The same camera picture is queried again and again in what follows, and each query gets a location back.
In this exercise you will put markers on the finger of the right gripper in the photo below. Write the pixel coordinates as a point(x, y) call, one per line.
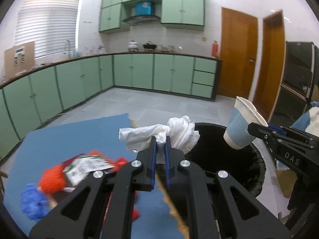
point(276, 141)
point(290, 131)

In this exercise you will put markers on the green upper kitchen cabinets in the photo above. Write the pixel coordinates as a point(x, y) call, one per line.
point(175, 14)

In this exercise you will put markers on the green lower kitchen cabinets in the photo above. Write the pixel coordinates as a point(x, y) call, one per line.
point(36, 97)

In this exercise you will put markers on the crushed paper cup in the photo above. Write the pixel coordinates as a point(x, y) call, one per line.
point(243, 113)

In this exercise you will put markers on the green milk carton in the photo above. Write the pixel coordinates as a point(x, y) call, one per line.
point(82, 165)

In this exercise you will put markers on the chrome kitchen faucet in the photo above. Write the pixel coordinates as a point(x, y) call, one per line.
point(67, 47)

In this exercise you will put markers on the black trash bin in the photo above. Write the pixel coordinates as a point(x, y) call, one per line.
point(213, 154)

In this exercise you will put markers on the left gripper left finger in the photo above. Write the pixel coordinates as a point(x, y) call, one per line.
point(98, 208)

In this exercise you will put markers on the red plastic bag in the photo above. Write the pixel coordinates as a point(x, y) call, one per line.
point(125, 176)

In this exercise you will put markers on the black cabinet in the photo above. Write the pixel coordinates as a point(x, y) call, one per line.
point(300, 75)

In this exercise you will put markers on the brown wooden door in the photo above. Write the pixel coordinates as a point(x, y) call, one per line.
point(239, 43)

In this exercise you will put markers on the blue plastic bag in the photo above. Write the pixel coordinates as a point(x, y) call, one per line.
point(34, 203)

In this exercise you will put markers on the red thermos bottle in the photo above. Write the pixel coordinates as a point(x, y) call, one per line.
point(215, 49)

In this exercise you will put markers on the cardboard box on counter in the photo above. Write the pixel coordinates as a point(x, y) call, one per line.
point(19, 58)

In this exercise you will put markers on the green kitchen cabinets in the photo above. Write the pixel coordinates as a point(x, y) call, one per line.
point(36, 97)
point(175, 14)

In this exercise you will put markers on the white window blind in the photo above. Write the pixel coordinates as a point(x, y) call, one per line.
point(48, 23)

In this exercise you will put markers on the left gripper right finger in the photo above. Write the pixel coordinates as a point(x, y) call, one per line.
point(197, 186)

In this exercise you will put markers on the white cooking pot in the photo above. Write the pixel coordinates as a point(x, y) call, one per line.
point(133, 46)

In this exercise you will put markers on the range hood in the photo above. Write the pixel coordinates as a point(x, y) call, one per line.
point(141, 19)

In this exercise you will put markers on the white tissue paper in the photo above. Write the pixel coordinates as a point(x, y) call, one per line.
point(181, 131)

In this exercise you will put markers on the black wok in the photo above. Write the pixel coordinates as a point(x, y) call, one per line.
point(149, 46)

